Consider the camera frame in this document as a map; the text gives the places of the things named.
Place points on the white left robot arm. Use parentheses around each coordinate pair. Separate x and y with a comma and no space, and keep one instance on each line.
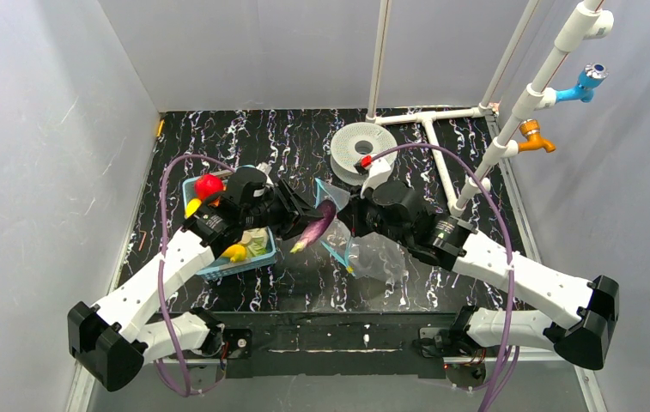
(113,338)

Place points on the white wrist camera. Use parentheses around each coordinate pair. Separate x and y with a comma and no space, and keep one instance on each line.
(376,171)
(265,168)

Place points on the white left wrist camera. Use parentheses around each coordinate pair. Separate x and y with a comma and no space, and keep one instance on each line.
(265,168)

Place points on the red toy apple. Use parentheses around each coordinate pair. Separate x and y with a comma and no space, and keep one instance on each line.
(207,185)

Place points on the purple toy eggplant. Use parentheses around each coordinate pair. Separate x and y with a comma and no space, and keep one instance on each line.
(316,229)

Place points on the green white toy cabbage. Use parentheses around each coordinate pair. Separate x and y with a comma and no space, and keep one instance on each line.
(255,241)

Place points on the clear zip top bag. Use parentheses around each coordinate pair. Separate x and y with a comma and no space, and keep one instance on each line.
(372,256)

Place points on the orange plastic tap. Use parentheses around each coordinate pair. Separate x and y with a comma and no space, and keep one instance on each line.
(530,129)

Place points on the white PVC pipe frame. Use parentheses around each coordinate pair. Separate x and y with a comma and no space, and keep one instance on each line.
(588,20)

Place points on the white perforated filament spool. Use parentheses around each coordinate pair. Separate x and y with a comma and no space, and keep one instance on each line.
(354,141)

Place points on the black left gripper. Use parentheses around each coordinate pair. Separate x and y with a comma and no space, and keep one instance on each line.
(295,206)

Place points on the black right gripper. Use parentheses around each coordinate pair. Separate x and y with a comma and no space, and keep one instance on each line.
(352,215)

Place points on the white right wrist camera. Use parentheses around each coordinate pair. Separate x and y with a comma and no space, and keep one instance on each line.
(376,171)

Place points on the yellow toy banana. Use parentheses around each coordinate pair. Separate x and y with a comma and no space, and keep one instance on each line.
(235,253)
(192,207)

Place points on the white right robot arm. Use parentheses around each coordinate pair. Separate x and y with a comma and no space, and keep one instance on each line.
(572,316)

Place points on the light blue plastic basket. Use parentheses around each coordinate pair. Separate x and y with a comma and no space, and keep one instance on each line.
(222,267)

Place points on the blue plastic tap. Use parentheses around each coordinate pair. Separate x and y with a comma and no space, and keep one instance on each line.
(588,79)

